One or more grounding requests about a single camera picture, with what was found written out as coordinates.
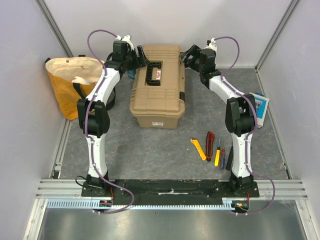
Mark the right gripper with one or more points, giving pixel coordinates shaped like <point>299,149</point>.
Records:
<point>193,56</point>

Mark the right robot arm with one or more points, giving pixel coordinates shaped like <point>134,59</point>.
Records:
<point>240,115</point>

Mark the yellow handle screwdriver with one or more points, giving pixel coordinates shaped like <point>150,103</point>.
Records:
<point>217,154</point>

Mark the slotted cable duct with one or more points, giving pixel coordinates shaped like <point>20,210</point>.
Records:
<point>90,204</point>

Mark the red black utility knife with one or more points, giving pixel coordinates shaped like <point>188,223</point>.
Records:
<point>209,145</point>

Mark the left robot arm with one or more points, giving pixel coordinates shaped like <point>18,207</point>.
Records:
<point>93,115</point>

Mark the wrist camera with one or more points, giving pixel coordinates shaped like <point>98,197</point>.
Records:
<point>211,44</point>
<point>127,39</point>

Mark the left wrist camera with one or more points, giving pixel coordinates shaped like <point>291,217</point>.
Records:
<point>127,39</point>

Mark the black handle hammer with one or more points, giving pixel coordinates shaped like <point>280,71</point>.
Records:
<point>230,159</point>

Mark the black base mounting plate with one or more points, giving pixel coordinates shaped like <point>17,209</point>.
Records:
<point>170,191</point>

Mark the yellow utility knife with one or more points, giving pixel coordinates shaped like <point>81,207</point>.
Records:
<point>199,149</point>

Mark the blue razor package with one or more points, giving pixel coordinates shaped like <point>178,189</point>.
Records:
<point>261,107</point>

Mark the yellow canvas tote bag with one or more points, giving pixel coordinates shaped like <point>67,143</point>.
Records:
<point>72,78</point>

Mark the tan plastic toolbox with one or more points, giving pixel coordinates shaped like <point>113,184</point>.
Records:
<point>158,95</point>

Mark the red blue screwdriver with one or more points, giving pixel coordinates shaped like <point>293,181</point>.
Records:
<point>222,157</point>

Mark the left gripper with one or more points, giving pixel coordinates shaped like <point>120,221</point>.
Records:
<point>141,62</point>

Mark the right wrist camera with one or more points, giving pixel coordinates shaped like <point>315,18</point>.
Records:
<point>211,44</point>

